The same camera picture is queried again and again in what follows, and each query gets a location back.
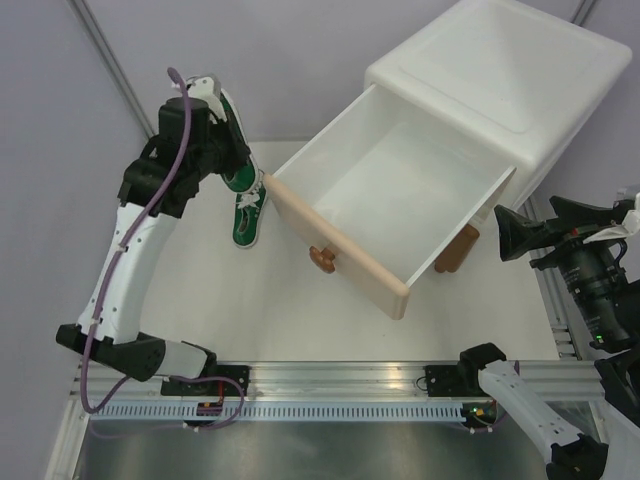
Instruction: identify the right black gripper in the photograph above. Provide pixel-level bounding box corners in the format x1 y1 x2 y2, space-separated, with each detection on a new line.
495 193 633 343

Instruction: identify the green sneaker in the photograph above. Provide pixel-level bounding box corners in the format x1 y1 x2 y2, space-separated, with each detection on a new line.
214 89 261 194
232 173 267 249

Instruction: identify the brown drawer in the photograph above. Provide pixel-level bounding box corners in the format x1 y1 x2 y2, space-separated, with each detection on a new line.
434 224 480 273

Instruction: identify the bear knob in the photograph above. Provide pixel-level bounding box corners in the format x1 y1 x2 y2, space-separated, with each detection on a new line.
309 246 336 274

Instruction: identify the beige drawer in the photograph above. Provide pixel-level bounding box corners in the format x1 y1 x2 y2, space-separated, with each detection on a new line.
263 85 515 320

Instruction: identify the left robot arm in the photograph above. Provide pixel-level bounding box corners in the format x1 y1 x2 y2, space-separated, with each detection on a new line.
56 95 249 396

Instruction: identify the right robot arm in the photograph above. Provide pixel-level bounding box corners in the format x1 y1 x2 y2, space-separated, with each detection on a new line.
456 187 639 479

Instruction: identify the white cabinet shell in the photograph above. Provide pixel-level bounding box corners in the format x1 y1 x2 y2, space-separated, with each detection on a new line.
365 1 632 208

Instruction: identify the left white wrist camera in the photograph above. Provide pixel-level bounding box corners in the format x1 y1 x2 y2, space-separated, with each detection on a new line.
185 74 228 124

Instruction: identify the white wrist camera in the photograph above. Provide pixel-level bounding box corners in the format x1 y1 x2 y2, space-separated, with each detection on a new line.
583 184 639 244
185 74 228 124

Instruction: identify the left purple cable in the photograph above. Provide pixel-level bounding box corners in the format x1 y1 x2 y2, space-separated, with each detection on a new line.
79 67 194 415

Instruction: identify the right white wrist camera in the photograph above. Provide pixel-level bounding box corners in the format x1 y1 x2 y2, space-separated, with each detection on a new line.
583 184 639 244

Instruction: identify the right aluminium frame rail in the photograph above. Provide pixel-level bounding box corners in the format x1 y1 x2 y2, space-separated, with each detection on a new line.
519 199 581 361

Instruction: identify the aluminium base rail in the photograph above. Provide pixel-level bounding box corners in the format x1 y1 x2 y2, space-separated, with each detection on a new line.
74 357 601 401

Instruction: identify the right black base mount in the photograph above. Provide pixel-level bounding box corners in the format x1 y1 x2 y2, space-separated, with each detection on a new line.
424 364 467 398

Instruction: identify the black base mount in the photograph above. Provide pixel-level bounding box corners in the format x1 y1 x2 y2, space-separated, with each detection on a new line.
424 364 467 398
160 364 250 399

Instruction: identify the left corner aluminium post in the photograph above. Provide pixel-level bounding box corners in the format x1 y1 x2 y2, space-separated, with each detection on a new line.
66 0 155 138

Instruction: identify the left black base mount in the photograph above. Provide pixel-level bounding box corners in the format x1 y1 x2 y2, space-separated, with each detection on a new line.
160 364 250 399

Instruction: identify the white slotted cable duct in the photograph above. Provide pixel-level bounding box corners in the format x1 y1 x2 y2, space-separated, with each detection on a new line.
93 400 466 423

